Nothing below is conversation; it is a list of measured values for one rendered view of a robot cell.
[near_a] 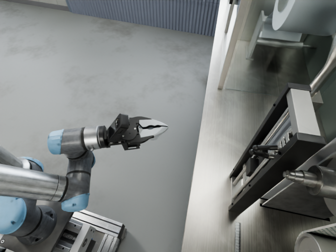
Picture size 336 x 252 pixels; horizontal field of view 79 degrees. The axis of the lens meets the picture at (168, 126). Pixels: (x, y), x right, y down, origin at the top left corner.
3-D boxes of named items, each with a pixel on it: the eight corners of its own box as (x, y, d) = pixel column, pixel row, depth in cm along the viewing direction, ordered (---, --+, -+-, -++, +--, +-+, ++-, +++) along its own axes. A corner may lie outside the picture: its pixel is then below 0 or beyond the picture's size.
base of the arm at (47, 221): (10, 237, 83) (-7, 234, 75) (34, 201, 92) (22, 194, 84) (41, 250, 81) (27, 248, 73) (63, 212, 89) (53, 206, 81)
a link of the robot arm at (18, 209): (3, 239, 74) (-26, 234, 63) (13, 202, 82) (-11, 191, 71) (37, 234, 75) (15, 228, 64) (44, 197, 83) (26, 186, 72)
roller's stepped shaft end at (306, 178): (280, 170, 47) (286, 164, 44) (307, 175, 46) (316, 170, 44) (281, 183, 45) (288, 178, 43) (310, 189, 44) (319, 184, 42)
